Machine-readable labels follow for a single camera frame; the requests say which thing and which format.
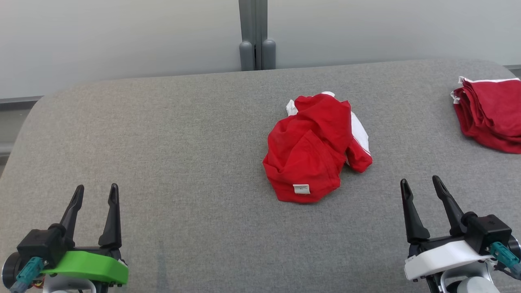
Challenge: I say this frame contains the black round left gripper knob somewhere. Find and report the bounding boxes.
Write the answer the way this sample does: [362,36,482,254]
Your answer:
[2,251,22,289]

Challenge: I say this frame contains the teal left camera cable plug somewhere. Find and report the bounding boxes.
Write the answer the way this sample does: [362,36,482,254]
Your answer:
[9,256,44,293]

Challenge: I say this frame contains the teal camera cable plug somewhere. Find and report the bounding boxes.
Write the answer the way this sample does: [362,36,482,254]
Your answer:
[9,256,44,293]
[489,242,521,280]

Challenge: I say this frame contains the red jersey shirt striped sleeves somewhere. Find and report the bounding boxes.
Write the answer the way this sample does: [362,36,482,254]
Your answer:
[263,91,373,204]

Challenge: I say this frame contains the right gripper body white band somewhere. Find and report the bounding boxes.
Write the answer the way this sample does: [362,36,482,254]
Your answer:
[404,235,495,293]

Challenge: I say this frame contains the red shorts white trim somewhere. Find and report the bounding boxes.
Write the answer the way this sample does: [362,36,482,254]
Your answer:
[450,76,521,154]

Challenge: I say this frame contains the grey partition post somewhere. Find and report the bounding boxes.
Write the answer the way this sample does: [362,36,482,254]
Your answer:
[238,0,276,71]

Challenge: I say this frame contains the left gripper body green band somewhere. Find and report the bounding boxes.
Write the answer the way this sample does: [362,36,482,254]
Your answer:
[41,245,129,293]

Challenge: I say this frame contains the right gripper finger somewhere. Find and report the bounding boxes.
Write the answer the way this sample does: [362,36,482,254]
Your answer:
[400,178,431,245]
[432,175,469,237]

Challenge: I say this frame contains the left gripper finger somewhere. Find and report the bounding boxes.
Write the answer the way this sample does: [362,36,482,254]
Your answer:
[49,185,85,249]
[98,183,123,249]

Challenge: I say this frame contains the teal right camera cable plug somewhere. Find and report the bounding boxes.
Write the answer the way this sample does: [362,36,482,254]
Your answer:
[489,242,521,280]

